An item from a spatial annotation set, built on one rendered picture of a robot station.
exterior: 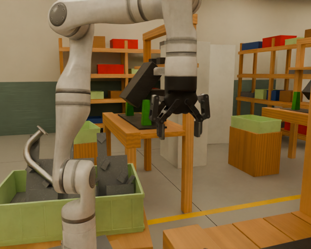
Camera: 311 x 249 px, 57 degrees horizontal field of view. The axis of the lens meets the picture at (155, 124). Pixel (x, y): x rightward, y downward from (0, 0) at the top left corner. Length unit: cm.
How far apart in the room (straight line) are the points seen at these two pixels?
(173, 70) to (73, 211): 45
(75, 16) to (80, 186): 43
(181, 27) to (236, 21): 837
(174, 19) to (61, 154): 44
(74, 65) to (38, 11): 674
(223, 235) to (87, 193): 54
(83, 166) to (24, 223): 55
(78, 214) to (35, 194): 65
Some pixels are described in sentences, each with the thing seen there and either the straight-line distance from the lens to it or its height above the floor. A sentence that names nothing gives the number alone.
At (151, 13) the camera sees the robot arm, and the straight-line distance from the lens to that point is 70.
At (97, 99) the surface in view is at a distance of 689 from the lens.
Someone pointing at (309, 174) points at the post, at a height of 105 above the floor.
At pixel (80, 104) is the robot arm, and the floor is 136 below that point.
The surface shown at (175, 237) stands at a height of 90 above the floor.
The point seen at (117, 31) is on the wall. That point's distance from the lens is 762.
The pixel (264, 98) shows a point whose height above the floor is 86.
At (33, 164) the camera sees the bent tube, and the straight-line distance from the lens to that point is 145.
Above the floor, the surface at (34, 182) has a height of 94.
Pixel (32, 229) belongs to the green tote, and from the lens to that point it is 128.
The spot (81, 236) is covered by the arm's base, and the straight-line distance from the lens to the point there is 85.
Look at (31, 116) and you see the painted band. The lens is 749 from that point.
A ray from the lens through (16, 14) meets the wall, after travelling 755.
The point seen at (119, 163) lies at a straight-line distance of 145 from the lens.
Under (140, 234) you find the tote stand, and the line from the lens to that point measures 127.
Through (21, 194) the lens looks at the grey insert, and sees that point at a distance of 163.
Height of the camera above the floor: 145
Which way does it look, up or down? 10 degrees down
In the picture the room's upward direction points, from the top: straight up
